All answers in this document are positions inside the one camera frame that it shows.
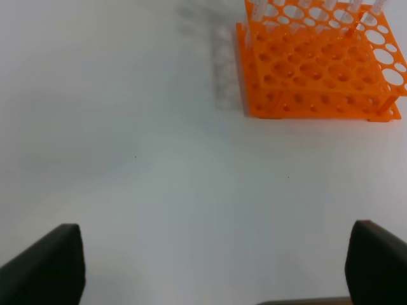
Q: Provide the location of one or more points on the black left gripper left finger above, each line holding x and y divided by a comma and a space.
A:
50, 271

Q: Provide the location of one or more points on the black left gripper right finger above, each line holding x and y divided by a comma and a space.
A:
375, 267

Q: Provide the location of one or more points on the orange test tube rack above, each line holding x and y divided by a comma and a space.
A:
313, 63

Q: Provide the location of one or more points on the clear tube teal cap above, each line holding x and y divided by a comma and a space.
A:
304, 3
329, 4
369, 18
259, 8
354, 6

